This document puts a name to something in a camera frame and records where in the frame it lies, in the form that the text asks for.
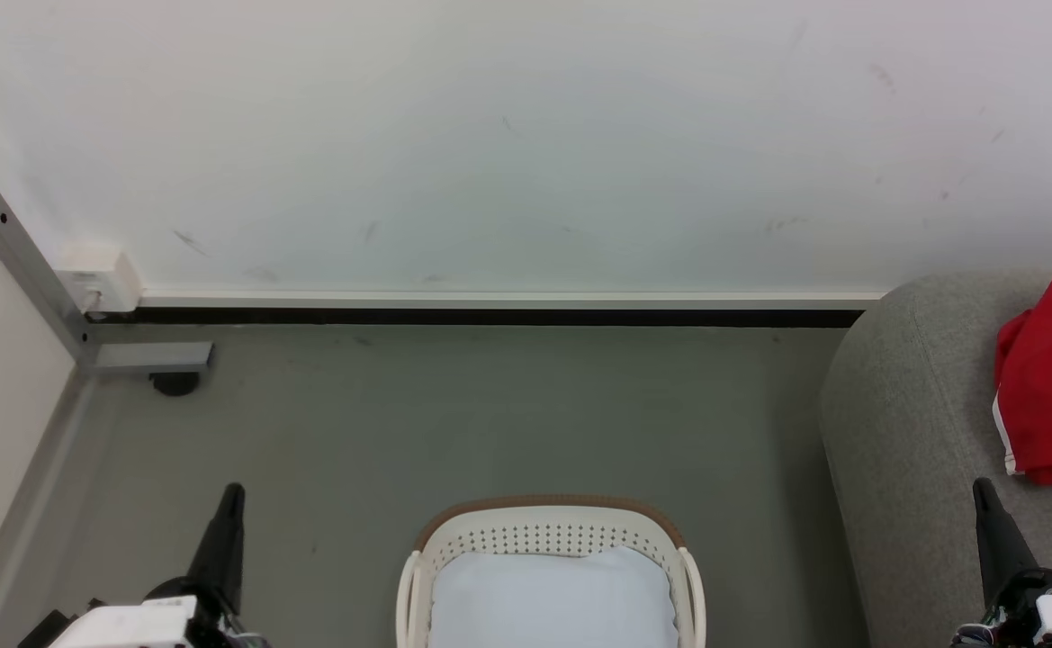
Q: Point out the white plastic laundry basket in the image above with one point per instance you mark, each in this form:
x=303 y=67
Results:
x=543 y=526

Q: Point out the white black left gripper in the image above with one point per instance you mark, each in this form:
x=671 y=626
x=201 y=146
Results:
x=130 y=623

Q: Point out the white black baseboard strip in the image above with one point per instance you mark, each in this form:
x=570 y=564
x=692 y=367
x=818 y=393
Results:
x=499 y=309

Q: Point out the black round frame foot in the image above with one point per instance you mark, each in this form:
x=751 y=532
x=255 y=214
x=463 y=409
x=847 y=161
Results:
x=175 y=384

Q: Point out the white wall socket box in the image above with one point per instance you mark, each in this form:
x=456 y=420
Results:
x=98 y=279

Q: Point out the grey metal frame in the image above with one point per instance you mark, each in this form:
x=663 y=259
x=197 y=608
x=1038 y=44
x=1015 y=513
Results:
x=31 y=270

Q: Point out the white cloth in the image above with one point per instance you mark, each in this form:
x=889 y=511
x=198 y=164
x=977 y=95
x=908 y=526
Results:
x=552 y=598

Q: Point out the grey fabric sofa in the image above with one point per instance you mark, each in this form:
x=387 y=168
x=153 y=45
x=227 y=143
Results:
x=921 y=423

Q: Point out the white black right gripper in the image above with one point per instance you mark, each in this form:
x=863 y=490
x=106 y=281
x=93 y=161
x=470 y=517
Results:
x=1047 y=616

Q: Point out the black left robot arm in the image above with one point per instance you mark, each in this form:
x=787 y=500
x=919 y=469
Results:
x=47 y=630

